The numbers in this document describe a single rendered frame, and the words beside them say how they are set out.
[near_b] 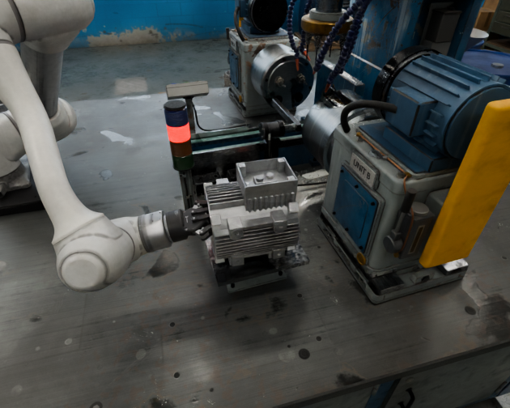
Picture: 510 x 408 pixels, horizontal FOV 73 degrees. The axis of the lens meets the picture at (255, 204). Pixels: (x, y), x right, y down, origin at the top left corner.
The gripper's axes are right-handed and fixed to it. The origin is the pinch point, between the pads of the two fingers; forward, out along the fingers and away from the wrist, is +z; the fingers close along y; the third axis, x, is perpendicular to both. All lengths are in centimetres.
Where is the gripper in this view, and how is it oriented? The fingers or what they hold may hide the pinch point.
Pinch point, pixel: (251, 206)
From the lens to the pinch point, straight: 84.1
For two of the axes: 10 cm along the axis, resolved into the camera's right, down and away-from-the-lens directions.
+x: 1.3, 7.5, 6.4
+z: 9.6, -2.5, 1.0
